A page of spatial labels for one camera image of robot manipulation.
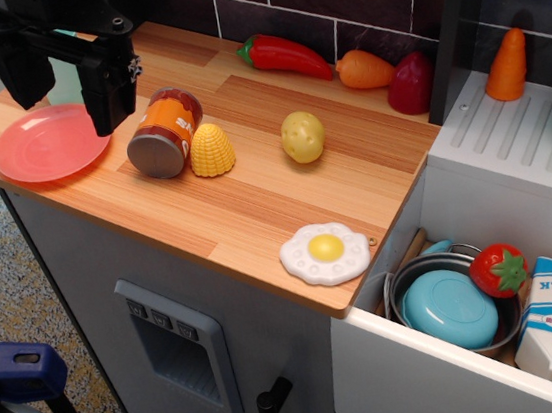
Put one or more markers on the yellow toy potato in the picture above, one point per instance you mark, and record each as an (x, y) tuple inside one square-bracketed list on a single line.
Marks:
[(303, 137)]

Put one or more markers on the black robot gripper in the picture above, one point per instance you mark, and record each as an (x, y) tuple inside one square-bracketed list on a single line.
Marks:
[(33, 30)]

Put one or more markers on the blue plastic bowl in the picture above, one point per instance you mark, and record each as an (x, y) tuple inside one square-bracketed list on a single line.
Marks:
[(449, 306)]

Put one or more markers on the orange toy carrot upright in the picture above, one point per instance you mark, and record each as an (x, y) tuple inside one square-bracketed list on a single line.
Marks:
[(506, 79)]

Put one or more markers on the red toy chili pepper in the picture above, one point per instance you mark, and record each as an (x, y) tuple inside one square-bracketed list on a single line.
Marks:
[(274, 53)]

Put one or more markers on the metal toy pot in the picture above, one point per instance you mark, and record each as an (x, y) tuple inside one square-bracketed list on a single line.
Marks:
[(509, 309)]

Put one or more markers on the red toy strawberry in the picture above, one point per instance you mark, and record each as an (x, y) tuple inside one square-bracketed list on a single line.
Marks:
[(500, 270)]

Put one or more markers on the dark red toy pepper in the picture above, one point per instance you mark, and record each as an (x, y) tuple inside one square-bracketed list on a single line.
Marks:
[(410, 91)]

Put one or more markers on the pink plastic plate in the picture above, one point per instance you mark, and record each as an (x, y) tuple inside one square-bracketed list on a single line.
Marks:
[(49, 144)]

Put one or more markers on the blue clamp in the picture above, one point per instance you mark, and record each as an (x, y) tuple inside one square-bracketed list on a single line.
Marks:
[(30, 372)]

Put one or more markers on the white toy fried egg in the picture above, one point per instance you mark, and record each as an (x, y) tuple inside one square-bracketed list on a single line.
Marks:
[(326, 254)]

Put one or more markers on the black cabinet door handle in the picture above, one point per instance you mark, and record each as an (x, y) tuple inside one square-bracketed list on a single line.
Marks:
[(272, 400)]

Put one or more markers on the yellow toy corn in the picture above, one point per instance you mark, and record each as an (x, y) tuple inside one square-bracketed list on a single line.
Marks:
[(212, 153)]

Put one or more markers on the grey toy water dispenser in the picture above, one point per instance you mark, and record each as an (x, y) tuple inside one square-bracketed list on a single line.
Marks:
[(186, 350)]

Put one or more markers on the orange toy soup can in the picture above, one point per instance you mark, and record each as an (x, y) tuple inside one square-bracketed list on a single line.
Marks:
[(162, 142)]

